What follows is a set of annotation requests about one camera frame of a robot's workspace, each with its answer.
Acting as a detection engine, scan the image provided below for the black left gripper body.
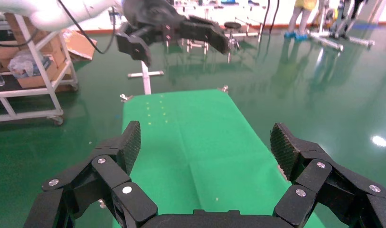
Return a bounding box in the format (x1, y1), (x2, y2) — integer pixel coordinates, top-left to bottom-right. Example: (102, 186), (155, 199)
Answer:
(122, 0), (188, 40)

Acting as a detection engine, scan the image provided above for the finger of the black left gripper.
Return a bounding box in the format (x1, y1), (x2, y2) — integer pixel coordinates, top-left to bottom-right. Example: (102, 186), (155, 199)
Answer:
(162, 15), (230, 55)
(115, 22), (163, 67)

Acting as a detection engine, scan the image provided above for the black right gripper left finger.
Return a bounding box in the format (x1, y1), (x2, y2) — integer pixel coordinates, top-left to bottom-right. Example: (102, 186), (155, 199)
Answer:
(23, 120), (159, 228)

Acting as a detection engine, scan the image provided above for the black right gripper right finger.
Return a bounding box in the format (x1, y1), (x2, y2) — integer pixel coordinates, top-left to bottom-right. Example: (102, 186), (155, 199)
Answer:
(270, 123), (386, 228)

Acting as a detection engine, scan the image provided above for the flattened brown cardboard sheet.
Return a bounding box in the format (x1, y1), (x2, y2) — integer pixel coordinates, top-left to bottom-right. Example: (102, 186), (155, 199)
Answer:
(63, 28), (97, 61)

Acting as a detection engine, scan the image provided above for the brown cardboard storage box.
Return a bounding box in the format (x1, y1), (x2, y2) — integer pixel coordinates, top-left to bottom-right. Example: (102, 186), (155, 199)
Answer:
(0, 13), (35, 60)
(16, 47), (70, 90)

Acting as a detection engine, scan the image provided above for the black round stool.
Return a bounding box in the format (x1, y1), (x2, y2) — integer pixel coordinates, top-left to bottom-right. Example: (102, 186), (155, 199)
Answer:
(223, 21), (243, 64)

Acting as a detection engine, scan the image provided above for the large green tablecloth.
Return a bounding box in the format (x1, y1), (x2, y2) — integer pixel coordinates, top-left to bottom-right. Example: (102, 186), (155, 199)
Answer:
(112, 89), (326, 228)

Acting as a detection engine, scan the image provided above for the person with blue shoe covers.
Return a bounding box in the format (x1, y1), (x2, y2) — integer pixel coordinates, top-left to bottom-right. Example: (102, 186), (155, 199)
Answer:
(283, 0), (319, 41)

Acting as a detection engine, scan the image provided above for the clear plastic bag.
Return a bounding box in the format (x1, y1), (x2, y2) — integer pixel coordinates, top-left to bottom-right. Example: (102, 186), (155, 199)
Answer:
(8, 49), (53, 79)

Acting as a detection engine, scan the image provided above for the white metal shelf cart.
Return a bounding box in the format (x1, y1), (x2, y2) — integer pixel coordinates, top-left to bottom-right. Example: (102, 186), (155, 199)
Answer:
(0, 12), (79, 126)

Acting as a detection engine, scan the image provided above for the white metal floor stand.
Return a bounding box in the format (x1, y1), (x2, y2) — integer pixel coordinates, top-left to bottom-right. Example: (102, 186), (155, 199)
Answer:
(309, 0), (376, 52)

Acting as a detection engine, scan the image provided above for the white metal floor post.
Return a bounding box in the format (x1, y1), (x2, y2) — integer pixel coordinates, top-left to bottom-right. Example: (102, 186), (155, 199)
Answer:
(127, 60), (165, 95)

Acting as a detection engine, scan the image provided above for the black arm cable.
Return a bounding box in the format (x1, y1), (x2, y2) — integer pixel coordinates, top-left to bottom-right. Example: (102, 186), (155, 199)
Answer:
(56, 0), (118, 55)

